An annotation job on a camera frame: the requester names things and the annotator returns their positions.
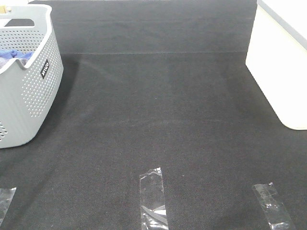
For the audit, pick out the blue towel in basket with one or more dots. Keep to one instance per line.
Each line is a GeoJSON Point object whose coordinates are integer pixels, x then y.
{"type": "Point", "coordinates": [6, 55]}

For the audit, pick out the middle clear tape strip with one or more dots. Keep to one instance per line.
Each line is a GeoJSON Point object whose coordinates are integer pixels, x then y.
{"type": "Point", "coordinates": [152, 201]}

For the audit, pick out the clear tape strip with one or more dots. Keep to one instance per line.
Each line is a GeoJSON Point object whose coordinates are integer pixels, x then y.
{"type": "Point", "coordinates": [152, 201]}
{"type": "Point", "coordinates": [274, 210]}
{"type": "Point", "coordinates": [6, 196]}

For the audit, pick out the black basket brand label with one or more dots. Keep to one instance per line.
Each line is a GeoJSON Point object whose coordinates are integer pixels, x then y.
{"type": "Point", "coordinates": [44, 69]}

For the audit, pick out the grey perforated laundry basket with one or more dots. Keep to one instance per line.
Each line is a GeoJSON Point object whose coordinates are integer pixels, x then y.
{"type": "Point", "coordinates": [26, 98]}

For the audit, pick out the cream plastic storage box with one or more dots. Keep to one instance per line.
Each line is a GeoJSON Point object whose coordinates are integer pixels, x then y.
{"type": "Point", "coordinates": [277, 58]}

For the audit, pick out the right clear tape strip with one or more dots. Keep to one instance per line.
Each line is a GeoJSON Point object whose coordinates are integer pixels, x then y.
{"type": "Point", "coordinates": [274, 210]}

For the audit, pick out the left clear tape strip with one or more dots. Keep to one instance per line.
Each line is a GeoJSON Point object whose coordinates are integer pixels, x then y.
{"type": "Point", "coordinates": [6, 196]}

